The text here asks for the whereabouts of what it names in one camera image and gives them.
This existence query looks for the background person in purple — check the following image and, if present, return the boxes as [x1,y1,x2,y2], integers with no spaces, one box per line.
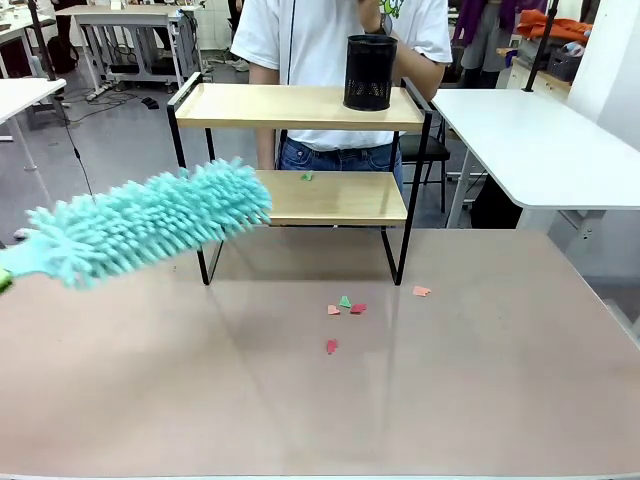
[452,0,549,90]

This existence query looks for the black camera pole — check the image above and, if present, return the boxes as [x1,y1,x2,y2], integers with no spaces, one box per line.
[27,0,57,82]

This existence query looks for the black chair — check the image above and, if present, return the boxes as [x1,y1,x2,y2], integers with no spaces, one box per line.
[399,132,451,214]

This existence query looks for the black clamp pole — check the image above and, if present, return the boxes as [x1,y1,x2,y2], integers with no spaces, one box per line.
[521,0,560,94]

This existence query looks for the large white side table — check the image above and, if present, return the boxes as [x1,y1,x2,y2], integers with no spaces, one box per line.
[430,87,640,279]

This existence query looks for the background workbench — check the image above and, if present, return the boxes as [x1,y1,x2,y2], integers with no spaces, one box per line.
[0,4,56,51]

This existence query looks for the teal microfiber duster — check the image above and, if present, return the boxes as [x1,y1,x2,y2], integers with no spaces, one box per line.
[0,157,274,291]

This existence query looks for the person's left forearm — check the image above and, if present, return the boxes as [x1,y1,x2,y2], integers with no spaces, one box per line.
[367,27,447,101]

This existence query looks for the black hanging cable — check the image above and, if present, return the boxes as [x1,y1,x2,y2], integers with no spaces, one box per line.
[58,101,97,205]

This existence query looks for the wooden background desk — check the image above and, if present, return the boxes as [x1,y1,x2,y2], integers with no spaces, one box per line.
[496,46,572,96]

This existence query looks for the black mesh pen holder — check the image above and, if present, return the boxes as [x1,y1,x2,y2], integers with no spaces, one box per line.
[342,34,400,113]

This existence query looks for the two-tier wood metal shelf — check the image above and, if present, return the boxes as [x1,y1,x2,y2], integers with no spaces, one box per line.
[166,71,434,287]

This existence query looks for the grey metal-frame desk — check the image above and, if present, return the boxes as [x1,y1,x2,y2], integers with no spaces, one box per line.
[53,3,204,101]

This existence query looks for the person's right forearm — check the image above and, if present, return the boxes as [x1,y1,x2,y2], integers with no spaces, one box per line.
[256,130,278,171]

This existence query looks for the person in white t-shirt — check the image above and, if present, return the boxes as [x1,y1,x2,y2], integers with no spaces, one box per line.
[230,0,454,194]

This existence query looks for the grey plastic basket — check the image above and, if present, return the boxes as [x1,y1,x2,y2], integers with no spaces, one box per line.
[546,43,585,83]

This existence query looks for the orange cloth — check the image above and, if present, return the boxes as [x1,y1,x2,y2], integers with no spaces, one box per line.
[515,9,595,45]

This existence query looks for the person's left hand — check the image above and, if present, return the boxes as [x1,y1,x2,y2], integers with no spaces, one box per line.
[355,0,387,33]

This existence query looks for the black backpack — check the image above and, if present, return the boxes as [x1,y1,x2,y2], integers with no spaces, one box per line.
[45,35,80,75]

